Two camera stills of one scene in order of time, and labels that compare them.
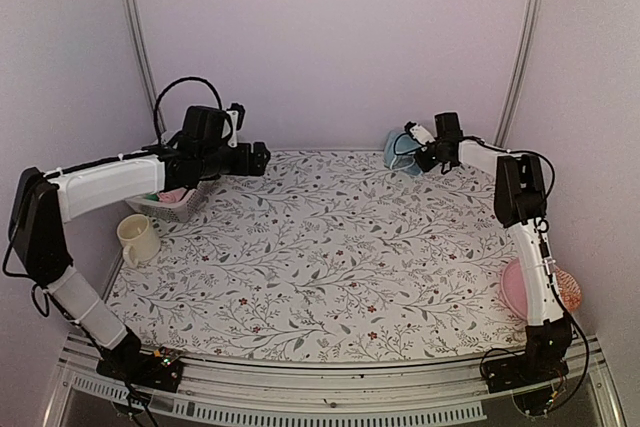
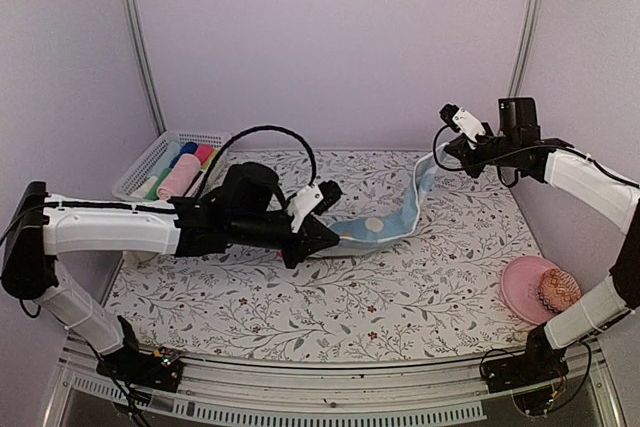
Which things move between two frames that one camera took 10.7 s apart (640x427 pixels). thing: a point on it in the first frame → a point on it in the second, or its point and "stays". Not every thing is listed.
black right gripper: [425, 164] → [460, 148]
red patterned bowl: [569, 290] stays
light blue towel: [399, 153] → [362, 234]
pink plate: [514, 289] stays
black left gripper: [245, 165] → [308, 241]
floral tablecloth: [331, 256] stays
